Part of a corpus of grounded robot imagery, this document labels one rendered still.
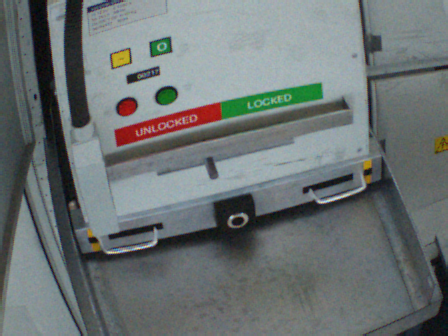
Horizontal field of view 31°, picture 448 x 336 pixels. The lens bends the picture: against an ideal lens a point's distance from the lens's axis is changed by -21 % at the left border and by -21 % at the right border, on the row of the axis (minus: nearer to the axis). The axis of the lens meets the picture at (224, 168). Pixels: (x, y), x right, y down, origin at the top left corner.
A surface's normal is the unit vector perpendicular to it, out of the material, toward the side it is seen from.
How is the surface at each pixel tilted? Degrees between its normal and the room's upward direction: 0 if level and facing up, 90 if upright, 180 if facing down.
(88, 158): 60
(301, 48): 90
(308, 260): 0
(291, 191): 90
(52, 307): 90
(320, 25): 90
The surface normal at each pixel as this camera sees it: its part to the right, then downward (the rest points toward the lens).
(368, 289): -0.08, -0.71
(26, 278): 0.25, 0.66
